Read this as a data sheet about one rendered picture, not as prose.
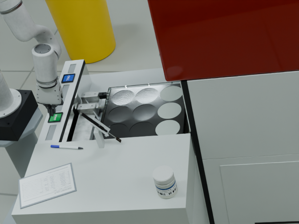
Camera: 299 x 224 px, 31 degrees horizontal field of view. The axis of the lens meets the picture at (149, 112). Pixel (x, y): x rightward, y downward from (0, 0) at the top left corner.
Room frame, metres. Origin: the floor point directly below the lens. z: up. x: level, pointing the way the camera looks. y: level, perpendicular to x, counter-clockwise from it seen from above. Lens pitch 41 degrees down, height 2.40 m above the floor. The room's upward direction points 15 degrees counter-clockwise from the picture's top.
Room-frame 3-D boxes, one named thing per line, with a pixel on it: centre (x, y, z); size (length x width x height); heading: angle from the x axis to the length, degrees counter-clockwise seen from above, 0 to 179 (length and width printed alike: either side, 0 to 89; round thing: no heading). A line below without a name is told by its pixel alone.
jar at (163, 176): (1.24, 0.01, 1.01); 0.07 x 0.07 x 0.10
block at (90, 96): (1.95, 0.24, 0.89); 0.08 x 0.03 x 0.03; 74
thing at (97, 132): (1.54, 0.19, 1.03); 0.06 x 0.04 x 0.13; 74
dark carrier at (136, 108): (1.75, 0.02, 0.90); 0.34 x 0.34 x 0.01; 74
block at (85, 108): (1.88, 0.26, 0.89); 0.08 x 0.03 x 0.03; 74
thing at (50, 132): (1.91, 0.35, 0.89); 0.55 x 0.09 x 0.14; 164
